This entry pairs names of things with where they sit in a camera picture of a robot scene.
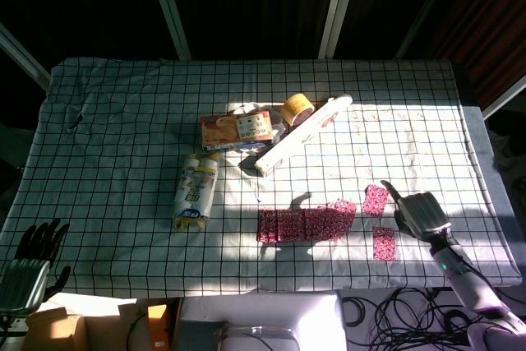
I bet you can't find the long red patterned packet strip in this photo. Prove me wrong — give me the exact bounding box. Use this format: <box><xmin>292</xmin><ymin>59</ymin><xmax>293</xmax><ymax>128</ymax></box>
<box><xmin>256</xmin><ymin>198</ymin><xmax>357</xmax><ymax>244</ymax></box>

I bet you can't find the orange blue snack box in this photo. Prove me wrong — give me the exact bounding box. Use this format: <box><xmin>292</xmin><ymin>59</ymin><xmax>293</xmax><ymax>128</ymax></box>
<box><xmin>200</xmin><ymin>111</ymin><xmax>275</xmax><ymax>153</ymax></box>

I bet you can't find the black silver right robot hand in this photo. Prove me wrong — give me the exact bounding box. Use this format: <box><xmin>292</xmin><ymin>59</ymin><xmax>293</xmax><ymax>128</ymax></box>
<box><xmin>380</xmin><ymin>180</ymin><xmax>452</xmax><ymax>244</ymax></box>

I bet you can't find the black cable bundle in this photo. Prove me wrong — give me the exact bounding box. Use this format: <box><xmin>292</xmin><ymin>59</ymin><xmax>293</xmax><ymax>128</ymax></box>
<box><xmin>340</xmin><ymin>287</ymin><xmax>506</xmax><ymax>351</ymax></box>

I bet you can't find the brown cardboard box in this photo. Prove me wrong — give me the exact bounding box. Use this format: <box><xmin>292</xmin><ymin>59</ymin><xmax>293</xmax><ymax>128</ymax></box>
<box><xmin>22</xmin><ymin>306</ymin><xmax>90</xmax><ymax>351</ymax></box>

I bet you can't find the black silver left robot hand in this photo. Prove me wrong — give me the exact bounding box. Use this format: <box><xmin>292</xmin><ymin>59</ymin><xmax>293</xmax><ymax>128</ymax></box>
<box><xmin>0</xmin><ymin>219</ymin><xmax>72</xmax><ymax>315</ymax></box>

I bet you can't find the white yellow snack bag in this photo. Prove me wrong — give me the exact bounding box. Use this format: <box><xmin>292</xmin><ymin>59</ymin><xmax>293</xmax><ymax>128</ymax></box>
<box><xmin>171</xmin><ymin>152</ymin><xmax>221</xmax><ymax>232</ymax></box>

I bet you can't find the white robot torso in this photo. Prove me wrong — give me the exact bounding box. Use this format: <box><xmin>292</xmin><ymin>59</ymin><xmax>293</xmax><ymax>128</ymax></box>
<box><xmin>178</xmin><ymin>291</ymin><xmax>348</xmax><ymax>351</ymax></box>

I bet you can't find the white window frame post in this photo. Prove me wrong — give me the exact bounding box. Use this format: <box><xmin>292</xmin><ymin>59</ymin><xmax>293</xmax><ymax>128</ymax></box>
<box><xmin>394</xmin><ymin>0</ymin><xmax>461</xmax><ymax>59</ymax></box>
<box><xmin>318</xmin><ymin>0</ymin><xmax>358</xmax><ymax>59</ymax></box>
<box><xmin>481</xmin><ymin>75</ymin><xmax>526</xmax><ymax>120</ymax></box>
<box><xmin>143</xmin><ymin>0</ymin><xmax>192</xmax><ymax>60</ymax></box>
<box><xmin>0</xmin><ymin>24</ymin><xmax>51</xmax><ymax>91</ymax></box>

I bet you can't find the yellow packing tape roll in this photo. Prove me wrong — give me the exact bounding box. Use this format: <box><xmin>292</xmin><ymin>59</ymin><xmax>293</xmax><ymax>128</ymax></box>
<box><xmin>280</xmin><ymin>94</ymin><xmax>316</xmax><ymax>125</ymax></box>

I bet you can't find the brown curtain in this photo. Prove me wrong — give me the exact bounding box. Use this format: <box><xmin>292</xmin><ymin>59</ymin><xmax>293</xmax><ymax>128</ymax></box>
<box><xmin>427</xmin><ymin>0</ymin><xmax>526</xmax><ymax>112</ymax></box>

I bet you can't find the long white red-print box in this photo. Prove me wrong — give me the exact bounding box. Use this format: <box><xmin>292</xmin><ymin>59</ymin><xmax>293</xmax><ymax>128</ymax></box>
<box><xmin>254</xmin><ymin>93</ymin><xmax>353</xmax><ymax>178</ymax></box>

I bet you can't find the checkered white tablecloth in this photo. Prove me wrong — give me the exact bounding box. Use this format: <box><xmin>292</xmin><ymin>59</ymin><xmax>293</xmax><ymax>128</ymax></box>
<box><xmin>0</xmin><ymin>57</ymin><xmax>519</xmax><ymax>298</ymax></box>

